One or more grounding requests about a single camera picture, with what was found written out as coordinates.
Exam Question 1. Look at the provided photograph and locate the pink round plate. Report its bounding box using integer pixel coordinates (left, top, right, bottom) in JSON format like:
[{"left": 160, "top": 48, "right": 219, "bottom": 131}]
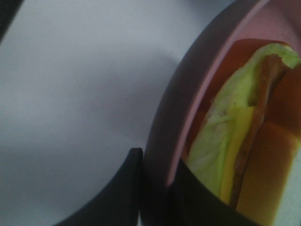
[{"left": 144, "top": 0, "right": 301, "bottom": 189}]

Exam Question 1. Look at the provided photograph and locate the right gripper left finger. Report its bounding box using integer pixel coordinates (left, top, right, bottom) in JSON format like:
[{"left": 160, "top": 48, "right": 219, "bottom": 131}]
[{"left": 57, "top": 148, "right": 143, "bottom": 226}]

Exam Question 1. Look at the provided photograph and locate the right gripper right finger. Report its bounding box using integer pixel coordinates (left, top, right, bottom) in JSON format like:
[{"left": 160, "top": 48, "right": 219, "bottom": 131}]
[{"left": 140, "top": 161, "right": 256, "bottom": 226}]

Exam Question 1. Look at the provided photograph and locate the white bread sandwich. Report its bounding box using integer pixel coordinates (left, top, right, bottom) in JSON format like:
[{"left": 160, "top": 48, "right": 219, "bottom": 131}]
[{"left": 184, "top": 39, "right": 301, "bottom": 226}]

